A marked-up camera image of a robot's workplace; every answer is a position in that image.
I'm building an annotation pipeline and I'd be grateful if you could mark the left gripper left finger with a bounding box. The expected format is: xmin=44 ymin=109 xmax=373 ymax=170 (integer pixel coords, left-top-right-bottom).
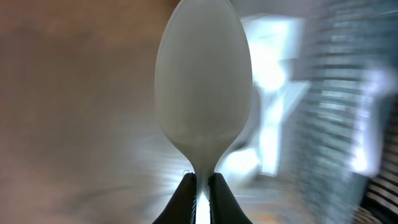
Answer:
xmin=153 ymin=173 xmax=197 ymax=224

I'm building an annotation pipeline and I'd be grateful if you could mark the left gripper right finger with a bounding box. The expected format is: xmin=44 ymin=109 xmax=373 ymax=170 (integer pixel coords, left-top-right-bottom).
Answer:
xmin=208 ymin=173 xmax=252 ymax=224

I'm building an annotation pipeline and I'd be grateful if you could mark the white plastic spoon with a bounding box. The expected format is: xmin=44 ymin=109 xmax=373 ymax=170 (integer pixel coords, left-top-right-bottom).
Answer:
xmin=216 ymin=14 xmax=310 ymax=189
xmin=154 ymin=0 xmax=252 ymax=223

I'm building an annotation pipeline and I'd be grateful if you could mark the black perforated plastic tray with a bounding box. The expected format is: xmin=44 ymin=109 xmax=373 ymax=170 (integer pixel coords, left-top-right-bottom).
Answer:
xmin=352 ymin=99 xmax=397 ymax=224

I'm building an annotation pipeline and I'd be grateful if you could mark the white perforated plastic tray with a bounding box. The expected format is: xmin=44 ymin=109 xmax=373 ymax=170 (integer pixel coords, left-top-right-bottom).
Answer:
xmin=232 ymin=0 xmax=397 ymax=223

